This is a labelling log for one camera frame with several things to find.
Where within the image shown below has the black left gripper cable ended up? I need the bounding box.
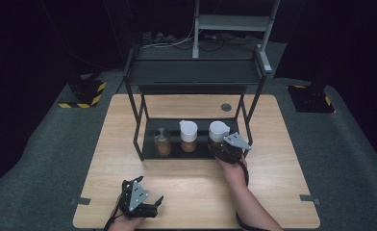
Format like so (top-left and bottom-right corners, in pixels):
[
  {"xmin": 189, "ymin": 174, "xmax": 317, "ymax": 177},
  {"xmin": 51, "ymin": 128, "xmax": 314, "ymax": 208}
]
[{"xmin": 102, "ymin": 206, "xmax": 124, "ymax": 231}]

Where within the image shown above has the silver-lid glass spice jar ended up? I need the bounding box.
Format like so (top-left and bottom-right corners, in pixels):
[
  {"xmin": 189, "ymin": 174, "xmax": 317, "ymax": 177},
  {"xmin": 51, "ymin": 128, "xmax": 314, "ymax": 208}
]
[{"xmin": 153, "ymin": 127, "xmax": 173, "ymax": 158}]

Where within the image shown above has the grey metal stand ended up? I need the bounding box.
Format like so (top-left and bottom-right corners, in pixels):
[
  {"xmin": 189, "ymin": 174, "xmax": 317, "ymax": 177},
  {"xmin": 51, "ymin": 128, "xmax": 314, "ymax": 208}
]
[{"xmin": 191, "ymin": 0, "xmax": 281, "ymax": 75}]

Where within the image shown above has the white cable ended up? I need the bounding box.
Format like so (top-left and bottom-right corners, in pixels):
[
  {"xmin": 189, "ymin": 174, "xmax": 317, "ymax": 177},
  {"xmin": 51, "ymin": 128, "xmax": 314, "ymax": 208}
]
[{"xmin": 140, "ymin": 18, "xmax": 196, "ymax": 50}]

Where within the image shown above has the black metal shelf rack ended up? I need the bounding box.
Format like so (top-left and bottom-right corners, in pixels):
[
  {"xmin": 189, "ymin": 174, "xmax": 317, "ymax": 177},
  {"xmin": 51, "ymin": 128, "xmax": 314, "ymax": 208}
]
[{"xmin": 122, "ymin": 47, "xmax": 269, "ymax": 163}]

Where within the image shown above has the black cable bundle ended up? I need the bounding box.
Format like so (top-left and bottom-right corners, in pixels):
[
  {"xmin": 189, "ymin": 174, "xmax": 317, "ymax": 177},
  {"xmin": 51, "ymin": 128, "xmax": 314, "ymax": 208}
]
[{"xmin": 173, "ymin": 32, "xmax": 262, "ymax": 52}]

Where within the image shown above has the person's right hand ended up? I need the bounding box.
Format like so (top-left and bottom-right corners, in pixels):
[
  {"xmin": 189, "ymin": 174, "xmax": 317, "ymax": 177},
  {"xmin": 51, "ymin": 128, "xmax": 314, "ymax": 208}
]
[{"xmin": 215, "ymin": 156, "xmax": 249, "ymax": 188}]

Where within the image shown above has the grey tape strip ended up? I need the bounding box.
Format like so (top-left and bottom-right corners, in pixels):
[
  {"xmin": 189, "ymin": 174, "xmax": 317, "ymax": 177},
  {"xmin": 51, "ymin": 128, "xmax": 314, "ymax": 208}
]
[
  {"xmin": 299, "ymin": 193, "xmax": 321, "ymax": 206},
  {"xmin": 70, "ymin": 196, "xmax": 91, "ymax": 206}
]

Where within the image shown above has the black yellow-striped stand base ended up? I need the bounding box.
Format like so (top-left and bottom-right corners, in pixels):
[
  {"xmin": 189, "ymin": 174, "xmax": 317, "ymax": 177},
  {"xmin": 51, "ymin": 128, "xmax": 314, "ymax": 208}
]
[
  {"xmin": 57, "ymin": 75, "xmax": 108, "ymax": 110},
  {"xmin": 286, "ymin": 81, "xmax": 337, "ymax": 114}
]

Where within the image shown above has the black power strip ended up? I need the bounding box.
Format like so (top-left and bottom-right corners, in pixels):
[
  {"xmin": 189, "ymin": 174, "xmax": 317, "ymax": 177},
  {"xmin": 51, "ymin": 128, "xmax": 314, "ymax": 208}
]
[{"xmin": 140, "ymin": 31, "xmax": 178, "ymax": 46}]

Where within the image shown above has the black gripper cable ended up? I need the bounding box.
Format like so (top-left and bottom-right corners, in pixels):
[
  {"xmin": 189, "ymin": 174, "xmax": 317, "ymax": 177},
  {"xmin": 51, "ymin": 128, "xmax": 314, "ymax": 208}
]
[
  {"xmin": 102, "ymin": 206, "xmax": 124, "ymax": 231},
  {"xmin": 235, "ymin": 161, "xmax": 271, "ymax": 231}
]

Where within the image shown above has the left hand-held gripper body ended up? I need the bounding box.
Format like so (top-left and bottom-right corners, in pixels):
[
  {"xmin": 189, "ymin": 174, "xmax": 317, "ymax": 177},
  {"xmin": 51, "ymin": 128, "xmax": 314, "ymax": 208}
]
[{"xmin": 118, "ymin": 178, "xmax": 161, "ymax": 219}]

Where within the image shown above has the white-lid spice jar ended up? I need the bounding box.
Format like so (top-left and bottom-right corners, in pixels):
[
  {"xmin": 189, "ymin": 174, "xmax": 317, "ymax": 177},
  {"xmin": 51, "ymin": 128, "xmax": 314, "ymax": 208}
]
[
  {"xmin": 178, "ymin": 119, "xmax": 199, "ymax": 154},
  {"xmin": 208, "ymin": 120, "xmax": 232, "ymax": 144}
]

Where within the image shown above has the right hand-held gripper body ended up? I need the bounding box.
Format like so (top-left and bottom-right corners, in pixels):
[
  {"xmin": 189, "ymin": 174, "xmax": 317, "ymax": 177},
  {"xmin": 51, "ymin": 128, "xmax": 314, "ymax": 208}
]
[{"xmin": 208, "ymin": 131, "xmax": 253, "ymax": 165}]

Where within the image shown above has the person's left hand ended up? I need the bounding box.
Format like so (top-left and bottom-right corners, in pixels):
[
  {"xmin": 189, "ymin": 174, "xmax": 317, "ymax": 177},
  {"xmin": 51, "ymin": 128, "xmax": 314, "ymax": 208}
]
[{"xmin": 107, "ymin": 205, "xmax": 146, "ymax": 231}]

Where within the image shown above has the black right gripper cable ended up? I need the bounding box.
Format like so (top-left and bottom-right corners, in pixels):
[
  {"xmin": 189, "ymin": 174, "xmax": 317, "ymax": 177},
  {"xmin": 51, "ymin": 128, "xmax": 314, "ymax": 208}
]
[{"xmin": 235, "ymin": 161, "xmax": 271, "ymax": 231}]

